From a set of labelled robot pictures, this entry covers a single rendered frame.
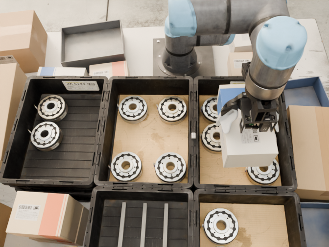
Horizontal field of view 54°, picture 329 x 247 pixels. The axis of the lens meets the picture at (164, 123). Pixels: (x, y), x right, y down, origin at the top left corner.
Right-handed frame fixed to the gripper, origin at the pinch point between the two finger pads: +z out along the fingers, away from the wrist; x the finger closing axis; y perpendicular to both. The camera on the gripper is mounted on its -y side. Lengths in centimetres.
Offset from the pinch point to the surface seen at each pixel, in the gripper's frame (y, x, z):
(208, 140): -5.8, -7.5, 24.6
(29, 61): -50, -81, 34
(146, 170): 2.8, -28.7, 27.7
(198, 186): 11.6, -12.3, 17.7
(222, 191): 13.4, -5.3, 17.8
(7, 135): -9, -76, 22
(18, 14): -70, -85, 25
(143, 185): 10.7, -28.4, 17.7
